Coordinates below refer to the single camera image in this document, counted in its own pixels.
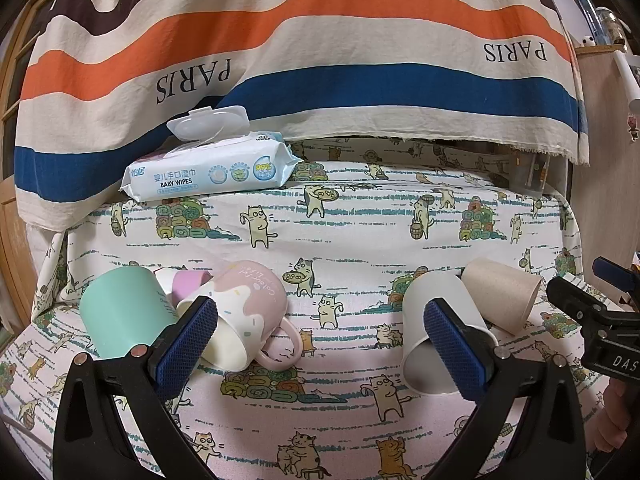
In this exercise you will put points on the cat print bed sheet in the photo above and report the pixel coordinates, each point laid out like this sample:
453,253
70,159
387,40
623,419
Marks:
357,223

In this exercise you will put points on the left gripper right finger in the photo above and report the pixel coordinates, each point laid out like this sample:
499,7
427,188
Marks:
549,441

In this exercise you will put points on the striped Paris cloth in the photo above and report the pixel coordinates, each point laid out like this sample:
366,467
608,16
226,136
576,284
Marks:
106,77

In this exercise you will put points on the blue pen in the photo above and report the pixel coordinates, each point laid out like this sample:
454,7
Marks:
593,21

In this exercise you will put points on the beige plastic cup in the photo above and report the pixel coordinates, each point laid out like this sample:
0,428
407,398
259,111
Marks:
503,295

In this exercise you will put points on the wooden cabinet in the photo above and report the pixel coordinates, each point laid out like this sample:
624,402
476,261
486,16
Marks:
605,192

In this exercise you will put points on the baby wipes pack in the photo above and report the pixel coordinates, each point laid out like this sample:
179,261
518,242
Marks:
217,152

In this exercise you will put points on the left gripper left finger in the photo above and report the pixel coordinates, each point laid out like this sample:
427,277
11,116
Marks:
90,441

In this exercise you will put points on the right hand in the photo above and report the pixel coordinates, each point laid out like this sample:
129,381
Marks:
610,424

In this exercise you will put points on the small pink white cup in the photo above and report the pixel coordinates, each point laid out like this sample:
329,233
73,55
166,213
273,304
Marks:
178,284

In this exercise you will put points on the pink white ceramic mug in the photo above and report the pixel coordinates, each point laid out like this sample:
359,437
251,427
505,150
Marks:
251,305

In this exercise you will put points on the mint green cup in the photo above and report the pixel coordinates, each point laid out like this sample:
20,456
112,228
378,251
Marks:
124,307

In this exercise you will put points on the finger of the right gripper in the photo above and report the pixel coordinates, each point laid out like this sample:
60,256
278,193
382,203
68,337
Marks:
623,279

